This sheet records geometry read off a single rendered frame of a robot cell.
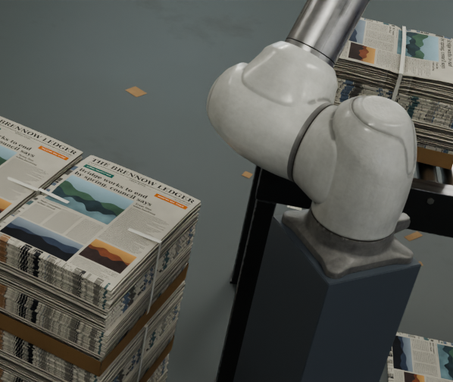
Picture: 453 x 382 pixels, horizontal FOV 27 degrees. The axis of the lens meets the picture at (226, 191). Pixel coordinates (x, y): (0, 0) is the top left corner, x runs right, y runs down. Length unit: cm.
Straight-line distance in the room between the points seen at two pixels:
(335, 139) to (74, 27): 314
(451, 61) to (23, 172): 108
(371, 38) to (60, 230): 98
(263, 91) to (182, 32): 307
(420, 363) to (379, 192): 154
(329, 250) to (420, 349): 149
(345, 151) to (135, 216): 57
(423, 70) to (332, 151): 82
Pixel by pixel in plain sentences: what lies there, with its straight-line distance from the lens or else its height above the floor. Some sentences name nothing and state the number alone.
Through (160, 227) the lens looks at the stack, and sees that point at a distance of 195.
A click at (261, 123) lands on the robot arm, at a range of 163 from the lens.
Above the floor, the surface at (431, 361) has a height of 1.
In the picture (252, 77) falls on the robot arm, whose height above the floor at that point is 124.
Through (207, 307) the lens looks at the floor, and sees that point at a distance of 304.
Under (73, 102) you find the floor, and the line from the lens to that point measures 399.
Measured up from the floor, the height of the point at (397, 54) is 103.
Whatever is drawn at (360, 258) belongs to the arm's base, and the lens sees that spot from 166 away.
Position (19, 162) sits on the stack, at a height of 83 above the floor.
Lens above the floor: 199
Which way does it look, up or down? 34 degrees down
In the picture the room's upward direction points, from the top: 11 degrees clockwise
